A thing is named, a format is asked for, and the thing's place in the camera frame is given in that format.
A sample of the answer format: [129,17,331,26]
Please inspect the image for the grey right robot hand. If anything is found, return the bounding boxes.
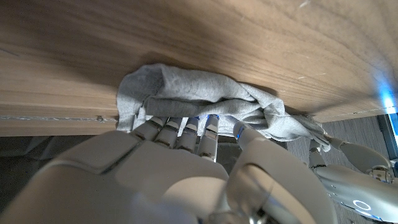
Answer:
[0,114,340,224]

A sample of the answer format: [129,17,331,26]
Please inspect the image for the grey shorts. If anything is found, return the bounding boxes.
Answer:
[116,63,332,152]

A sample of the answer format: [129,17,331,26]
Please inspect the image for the black backdrop curtain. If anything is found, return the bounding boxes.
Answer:
[0,135,131,215]

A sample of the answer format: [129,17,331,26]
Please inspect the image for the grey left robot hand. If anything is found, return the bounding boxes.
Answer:
[307,133,398,223]

